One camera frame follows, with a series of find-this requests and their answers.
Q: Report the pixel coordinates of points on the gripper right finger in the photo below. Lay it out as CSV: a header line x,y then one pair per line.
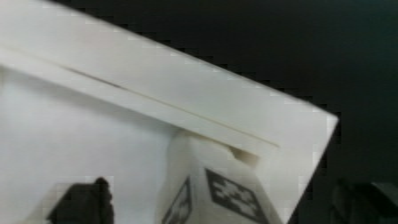
x,y
365,203

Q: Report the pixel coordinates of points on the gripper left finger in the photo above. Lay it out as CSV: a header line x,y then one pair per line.
x,y
84,206

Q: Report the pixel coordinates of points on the white leg with tag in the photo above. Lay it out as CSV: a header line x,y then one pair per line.
x,y
212,193

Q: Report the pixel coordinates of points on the white square tabletop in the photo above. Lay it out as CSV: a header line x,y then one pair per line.
x,y
73,139

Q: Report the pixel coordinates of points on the white L-shaped fence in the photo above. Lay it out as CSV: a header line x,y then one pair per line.
x,y
86,55

